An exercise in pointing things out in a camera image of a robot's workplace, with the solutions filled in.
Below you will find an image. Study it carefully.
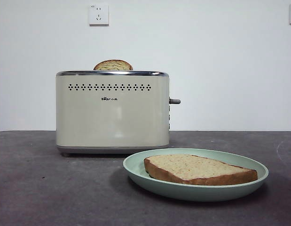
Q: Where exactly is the white wall socket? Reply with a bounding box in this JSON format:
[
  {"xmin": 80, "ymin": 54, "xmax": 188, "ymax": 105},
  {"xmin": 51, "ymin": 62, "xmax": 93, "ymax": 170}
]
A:
[{"xmin": 89, "ymin": 4, "xmax": 110, "ymax": 27}]

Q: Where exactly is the large brown-crust bread slice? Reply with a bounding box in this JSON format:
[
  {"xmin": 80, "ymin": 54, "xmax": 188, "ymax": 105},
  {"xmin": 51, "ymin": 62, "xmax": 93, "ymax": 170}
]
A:
[{"xmin": 143, "ymin": 154, "xmax": 259, "ymax": 186}]

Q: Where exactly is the pale green round plate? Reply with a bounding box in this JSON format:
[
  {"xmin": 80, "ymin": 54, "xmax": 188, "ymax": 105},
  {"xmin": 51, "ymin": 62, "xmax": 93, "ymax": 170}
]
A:
[{"xmin": 122, "ymin": 148, "xmax": 269, "ymax": 202}]

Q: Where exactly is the cream two-slot toaster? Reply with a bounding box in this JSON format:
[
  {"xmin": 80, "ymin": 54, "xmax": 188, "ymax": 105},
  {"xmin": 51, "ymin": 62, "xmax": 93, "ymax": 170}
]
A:
[{"xmin": 55, "ymin": 70, "xmax": 171, "ymax": 157}]

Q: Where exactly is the small brown-crust bread slice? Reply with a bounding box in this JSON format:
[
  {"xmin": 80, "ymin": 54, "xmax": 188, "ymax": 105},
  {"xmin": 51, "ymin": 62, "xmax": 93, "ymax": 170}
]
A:
[{"xmin": 93, "ymin": 59, "xmax": 134, "ymax": 71}]

